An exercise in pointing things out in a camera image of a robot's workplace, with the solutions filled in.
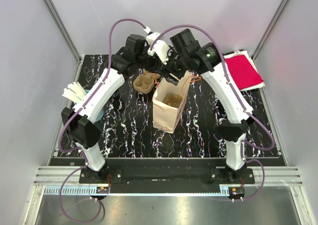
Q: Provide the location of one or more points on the black marble pattern mat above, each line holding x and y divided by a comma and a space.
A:
127, 123

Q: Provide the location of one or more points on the beige paper takeout bag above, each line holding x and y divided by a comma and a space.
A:
166, 118

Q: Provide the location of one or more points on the red cloth napkin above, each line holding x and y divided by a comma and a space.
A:
244, 71

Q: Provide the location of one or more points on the light blue holder cup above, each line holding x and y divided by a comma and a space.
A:
101, 113

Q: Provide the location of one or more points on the white wooden stirrer bundle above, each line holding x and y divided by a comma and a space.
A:
74, 92

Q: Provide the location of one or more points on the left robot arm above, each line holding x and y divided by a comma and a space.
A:
79, 121

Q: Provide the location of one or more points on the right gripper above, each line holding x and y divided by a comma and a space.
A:
177, 75

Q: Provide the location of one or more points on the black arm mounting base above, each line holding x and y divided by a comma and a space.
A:
213, 170

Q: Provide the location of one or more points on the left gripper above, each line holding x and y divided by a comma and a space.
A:
157, 60

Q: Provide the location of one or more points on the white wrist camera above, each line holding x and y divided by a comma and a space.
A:
151, 36
161, 49

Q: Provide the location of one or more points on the brown pulp cup carrier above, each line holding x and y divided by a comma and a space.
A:
173, 100
145, 82

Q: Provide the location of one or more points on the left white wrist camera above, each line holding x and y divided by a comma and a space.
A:
151, 36

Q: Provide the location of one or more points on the aluminium frame rail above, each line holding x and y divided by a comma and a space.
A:
276, 198

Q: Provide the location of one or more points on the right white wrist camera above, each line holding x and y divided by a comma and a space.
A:
161, 49

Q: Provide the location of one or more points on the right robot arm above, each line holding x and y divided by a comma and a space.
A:
209, 63

